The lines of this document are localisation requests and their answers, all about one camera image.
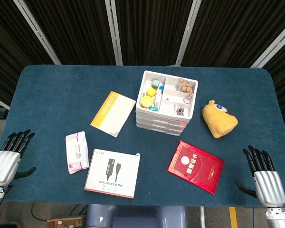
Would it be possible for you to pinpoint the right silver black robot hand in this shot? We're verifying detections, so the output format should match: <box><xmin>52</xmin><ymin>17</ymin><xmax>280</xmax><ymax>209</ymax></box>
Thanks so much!
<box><xmin>235</xmin><ymin>145</ymin><xmax>285</xmax><ymax>209</ymax></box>

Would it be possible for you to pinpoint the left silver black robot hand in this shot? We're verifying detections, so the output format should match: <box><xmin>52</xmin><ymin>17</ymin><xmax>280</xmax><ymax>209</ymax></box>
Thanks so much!
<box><xmin>0</xmin><ymin>129</ymin><xmax>37</xmax><ymax>188</ymax></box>

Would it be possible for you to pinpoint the clear plastic storage drawer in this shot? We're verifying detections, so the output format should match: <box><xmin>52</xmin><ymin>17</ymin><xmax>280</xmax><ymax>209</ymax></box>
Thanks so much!
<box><xmin>136</xmin><ymin>123</ymin><xmax>185</xmax><ymax>137</ymax></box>

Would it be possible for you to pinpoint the white drawer organizer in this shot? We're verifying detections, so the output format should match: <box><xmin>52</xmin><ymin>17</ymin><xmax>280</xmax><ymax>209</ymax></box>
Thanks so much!
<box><xmin>135</xmin><ymin>70</ymin><xmax>199</xmax><ymax>133</ymax></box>

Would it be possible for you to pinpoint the red certificate folder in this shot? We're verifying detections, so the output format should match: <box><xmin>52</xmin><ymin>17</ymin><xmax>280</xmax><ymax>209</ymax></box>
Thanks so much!
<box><xmin>167</xmin><ymin>140</ymin><xmax>225</xmax><ymax>196</ymax></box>

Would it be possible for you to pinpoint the white table leg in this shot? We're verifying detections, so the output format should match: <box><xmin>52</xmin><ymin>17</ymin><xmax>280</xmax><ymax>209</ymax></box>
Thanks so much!
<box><xmin>199</xmin><ymin>206</ymin><xmax>206</xmax><ymax>228</ymax></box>

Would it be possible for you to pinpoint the pink wet wipes pack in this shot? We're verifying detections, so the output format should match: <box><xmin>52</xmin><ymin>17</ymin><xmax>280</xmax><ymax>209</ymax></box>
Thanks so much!
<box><xmin>65</xmin><ymin>131</ymin><xmax>90</xmax><ymax>175</ymax></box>

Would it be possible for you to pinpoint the cardboard box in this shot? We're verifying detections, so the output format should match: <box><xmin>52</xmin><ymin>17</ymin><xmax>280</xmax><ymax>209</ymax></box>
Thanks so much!
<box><xmin>47</xmin><ymin>215</ymin><xmax>84</xmax><ymax>228</ymax></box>

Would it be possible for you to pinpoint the yellow plush toy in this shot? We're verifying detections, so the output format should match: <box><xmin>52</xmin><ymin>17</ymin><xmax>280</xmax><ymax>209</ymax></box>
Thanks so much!
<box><xmin>201</xmin><ymin>100</ymin><xmax>238</xmax><ymax>139</ymax></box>

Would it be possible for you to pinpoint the blue felt table cover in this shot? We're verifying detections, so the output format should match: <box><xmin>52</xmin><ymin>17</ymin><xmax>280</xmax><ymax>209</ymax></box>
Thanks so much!
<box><xmin>0</xmin><ymin>65</ymin><xmax>285</xmax><ymax>207</ymax></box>

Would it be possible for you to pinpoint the yellow white Lexicon booklet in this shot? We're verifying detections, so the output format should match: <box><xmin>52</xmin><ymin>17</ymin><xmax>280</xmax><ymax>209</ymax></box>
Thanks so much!
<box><xmin>90</xmin><ymin>91</ymin><xmax>137</xmax><ymax>138</ymax></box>

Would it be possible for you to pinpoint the blue-grey robot torso base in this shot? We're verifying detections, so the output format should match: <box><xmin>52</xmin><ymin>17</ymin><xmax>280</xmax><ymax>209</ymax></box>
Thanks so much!
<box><xmin>85</xmin><ymin>204</ymin><xmax>188</xmax><ymax>228</ymax></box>

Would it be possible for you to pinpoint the white tube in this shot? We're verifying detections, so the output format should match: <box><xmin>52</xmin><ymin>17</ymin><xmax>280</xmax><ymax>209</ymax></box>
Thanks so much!
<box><xmin>154</xmin><ymin>89</ymin><xmax>162</xmax><ymax>106</ymax></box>

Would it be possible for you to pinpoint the large yellow round container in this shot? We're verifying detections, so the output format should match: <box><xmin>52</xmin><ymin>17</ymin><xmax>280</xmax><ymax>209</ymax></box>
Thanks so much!
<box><xmin>140</xmin><ymin>95</ymin><xmax>154</xmax><ymax>107</ymax></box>

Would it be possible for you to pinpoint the blue floor cable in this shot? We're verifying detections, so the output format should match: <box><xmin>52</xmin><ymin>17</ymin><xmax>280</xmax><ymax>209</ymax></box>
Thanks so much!
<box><xmin>31</xmin><ymin>203</ymin><xmax>48</xmax><ymax>221</ymax></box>

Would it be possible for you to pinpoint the white USB cable box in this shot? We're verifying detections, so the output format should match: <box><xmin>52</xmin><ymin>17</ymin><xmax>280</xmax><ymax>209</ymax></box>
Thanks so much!
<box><xmin>84</xmin><ymin>149</ymin><xmax>141</xmax><ymax>199</ymax></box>

